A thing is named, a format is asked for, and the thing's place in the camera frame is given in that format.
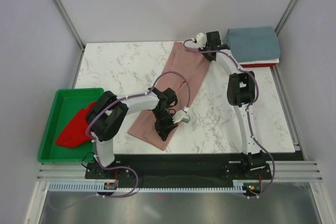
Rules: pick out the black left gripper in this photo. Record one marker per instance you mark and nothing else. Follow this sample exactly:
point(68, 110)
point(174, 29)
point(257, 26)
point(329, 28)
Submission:
point(163, 131)

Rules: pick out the aluminium frame post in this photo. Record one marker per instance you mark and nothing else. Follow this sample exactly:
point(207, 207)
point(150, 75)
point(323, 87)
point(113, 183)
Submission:
point(285, 16)
point(66, 18)

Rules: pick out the folded red t-shirt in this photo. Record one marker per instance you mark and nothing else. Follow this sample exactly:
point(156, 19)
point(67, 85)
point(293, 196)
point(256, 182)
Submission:
point(258, 65)

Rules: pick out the pink printed t-shirt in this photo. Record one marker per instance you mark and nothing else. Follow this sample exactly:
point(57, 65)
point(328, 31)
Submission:
point(193, 67)

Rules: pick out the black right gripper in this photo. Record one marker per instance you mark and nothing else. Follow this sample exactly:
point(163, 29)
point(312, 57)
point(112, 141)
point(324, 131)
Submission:
point(209, 59)

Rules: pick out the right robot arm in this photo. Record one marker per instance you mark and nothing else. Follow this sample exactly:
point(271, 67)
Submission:
point(242, 93)

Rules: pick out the aluminium front rail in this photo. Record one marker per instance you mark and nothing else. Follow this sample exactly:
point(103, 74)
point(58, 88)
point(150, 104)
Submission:
point(286, 171)

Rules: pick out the green plastic tray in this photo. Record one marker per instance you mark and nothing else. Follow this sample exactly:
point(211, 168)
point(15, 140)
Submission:
point(66, 104)

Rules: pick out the red crumpled t-shirt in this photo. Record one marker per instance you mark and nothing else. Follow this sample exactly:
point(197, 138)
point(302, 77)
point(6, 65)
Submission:
point(73, 135)

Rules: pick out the folded blue t-shirt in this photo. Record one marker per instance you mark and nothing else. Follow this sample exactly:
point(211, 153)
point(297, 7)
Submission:
point(253, 44)

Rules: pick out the left aluminium frame post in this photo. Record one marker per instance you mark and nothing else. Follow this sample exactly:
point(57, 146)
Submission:
point(66, 18)

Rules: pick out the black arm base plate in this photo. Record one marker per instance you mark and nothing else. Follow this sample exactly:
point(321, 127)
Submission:
point(227, 166)

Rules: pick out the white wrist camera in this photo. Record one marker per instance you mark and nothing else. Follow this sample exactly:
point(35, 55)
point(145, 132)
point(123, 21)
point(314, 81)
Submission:
point(181, 116)
point(200, 40)

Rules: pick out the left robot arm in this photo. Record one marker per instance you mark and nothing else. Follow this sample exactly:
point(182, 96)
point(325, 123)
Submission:
point(107, 115)

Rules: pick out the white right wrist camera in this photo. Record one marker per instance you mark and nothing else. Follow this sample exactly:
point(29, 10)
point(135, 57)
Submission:
point(200, 40)

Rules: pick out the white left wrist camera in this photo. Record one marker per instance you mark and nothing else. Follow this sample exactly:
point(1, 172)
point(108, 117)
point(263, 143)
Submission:
point(181, 116)

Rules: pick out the right aluminium frame post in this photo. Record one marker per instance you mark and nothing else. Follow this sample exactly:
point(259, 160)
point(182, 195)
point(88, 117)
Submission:
point(285, 16)

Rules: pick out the white slotted cable duct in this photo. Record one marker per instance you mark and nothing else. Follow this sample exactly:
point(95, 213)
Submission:
point(120, 186)

